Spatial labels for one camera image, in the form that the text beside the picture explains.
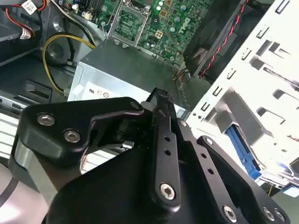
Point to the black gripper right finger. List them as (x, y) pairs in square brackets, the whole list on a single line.
[(210, 163)]

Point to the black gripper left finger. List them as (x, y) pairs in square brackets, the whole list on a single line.
[(58, 137)]

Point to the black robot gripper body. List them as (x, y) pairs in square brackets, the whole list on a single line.
[(105, 191)]

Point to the hard disk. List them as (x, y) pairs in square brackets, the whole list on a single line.
[(243, 151)]

